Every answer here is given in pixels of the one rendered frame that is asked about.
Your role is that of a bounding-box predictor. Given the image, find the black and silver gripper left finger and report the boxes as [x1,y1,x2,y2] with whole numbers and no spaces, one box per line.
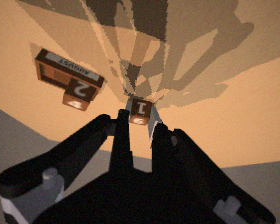
[0,101,138,224]

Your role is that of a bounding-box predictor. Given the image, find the brown number cube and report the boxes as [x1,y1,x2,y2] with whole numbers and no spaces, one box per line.
[62,78,96,112]
[129,98,152,126]

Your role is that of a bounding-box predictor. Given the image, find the brown wooden calendar tray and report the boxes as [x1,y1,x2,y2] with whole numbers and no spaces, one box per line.
[35,49,105,101]

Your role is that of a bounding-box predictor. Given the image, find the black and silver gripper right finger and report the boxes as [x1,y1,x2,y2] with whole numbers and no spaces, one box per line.
[147,106,276,224]

